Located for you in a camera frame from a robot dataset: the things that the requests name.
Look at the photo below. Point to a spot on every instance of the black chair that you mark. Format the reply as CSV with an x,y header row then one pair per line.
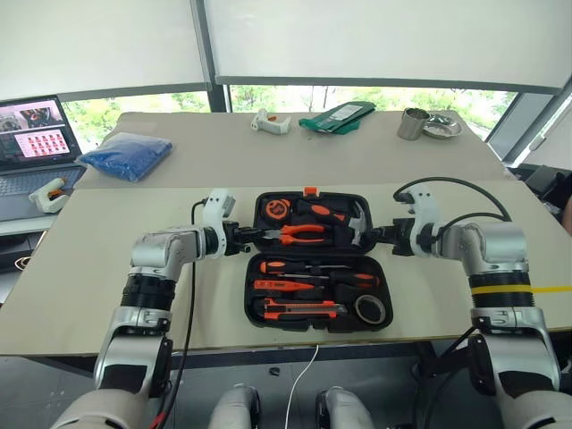
x,y
549,183

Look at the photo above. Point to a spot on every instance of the blue plastic bag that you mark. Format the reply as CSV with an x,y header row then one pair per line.
x,y
127,154

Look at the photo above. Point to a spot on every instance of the orange black tape measure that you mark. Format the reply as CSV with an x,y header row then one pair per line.
x,y
277,208

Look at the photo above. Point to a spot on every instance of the white side desk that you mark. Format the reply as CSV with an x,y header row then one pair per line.
x,y
22,225

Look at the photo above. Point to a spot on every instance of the white glue gun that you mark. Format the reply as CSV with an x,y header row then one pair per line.
x,y
270,124
47,196

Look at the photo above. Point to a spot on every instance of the open laptop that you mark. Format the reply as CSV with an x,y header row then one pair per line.
x,y
31,134

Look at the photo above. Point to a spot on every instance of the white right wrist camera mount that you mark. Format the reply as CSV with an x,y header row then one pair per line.
x,y
424,214

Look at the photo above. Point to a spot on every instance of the orange black utility knife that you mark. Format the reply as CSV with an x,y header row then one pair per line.
x,y
295,310

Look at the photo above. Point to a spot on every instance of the orange black Phillips screwdriver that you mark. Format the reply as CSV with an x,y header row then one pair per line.
x,y
277,266

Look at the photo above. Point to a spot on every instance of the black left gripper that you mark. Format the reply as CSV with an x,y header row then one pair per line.
x,y
231,239

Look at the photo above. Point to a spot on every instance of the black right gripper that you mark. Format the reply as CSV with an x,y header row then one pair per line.
x,y
404,237

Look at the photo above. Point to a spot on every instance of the grey rounded robot leg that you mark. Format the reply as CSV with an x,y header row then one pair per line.
x,y
234,409
344,411

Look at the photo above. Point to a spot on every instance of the metal tray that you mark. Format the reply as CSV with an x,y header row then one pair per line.
x,y
444,129

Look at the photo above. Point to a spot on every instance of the metal cup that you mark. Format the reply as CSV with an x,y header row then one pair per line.
x,y
413,127

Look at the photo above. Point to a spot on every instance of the grey window post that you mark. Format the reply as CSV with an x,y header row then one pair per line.
x,y
210,53

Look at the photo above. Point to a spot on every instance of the wide white roller blind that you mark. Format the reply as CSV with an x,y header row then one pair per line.
x,y
384,40

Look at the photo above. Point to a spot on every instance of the grey angled window frame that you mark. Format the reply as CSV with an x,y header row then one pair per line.
x,y
523,129

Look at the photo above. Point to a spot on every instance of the green plastic bags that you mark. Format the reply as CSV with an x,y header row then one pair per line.
x,y
335,118

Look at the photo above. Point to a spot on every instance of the small black floor object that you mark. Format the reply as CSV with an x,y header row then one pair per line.
x,y
274,371

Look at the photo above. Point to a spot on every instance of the orange black flathead screwdriver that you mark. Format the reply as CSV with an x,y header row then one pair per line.
x,y
357,279

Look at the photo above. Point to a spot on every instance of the black plastic tool case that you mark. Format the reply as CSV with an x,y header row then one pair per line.
x,y
322,328

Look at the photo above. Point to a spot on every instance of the black electrical tape roll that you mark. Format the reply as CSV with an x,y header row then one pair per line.
x,y
371,308

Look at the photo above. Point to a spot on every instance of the black table frame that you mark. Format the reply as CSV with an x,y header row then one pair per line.
x,y
429,357

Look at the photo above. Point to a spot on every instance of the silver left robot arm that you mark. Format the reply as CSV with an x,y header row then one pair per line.
x,y
134,322

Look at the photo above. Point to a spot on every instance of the orange voltage tester pen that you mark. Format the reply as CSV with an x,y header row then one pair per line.
x,y
281,285

